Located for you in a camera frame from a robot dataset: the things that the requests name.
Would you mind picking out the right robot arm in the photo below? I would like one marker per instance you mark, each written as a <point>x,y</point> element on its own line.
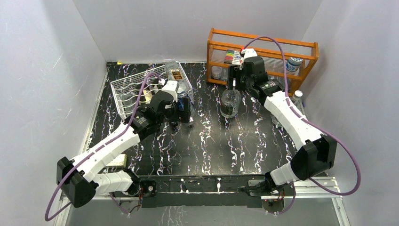
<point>315,150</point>

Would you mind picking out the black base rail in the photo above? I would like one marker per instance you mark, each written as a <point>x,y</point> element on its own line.
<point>215,190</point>

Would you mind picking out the beige remote control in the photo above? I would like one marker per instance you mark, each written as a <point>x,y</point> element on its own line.
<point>119,162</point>

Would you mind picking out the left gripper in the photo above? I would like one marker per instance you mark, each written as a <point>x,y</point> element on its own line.
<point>185,114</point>

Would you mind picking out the orange wooden shelf rack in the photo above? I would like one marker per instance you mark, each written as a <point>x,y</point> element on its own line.
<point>220,40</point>

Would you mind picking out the colour marker pen set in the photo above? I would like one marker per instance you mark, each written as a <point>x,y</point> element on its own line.
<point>232,57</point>

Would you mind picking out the blue white lidded jar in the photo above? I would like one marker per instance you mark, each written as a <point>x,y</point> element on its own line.
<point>293,64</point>

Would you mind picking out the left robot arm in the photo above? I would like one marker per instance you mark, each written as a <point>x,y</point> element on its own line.
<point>80,178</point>

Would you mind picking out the dark green bottle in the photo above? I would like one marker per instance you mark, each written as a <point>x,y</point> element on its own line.
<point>146,96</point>

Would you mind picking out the clear bottle silver cap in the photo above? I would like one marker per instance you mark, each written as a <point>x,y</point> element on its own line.
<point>297,101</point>

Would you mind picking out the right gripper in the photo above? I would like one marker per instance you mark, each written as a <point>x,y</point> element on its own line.
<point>234,72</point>

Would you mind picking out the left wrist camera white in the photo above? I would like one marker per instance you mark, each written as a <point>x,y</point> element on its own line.
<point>171,88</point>

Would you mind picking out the round clear glass bottle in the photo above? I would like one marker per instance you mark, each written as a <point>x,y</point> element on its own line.
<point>229,103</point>

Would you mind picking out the dark bottle black foil top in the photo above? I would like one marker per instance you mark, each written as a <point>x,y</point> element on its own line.
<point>175,73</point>

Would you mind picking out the small clear plastic cup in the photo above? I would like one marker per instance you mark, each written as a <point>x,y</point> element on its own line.
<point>216,72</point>

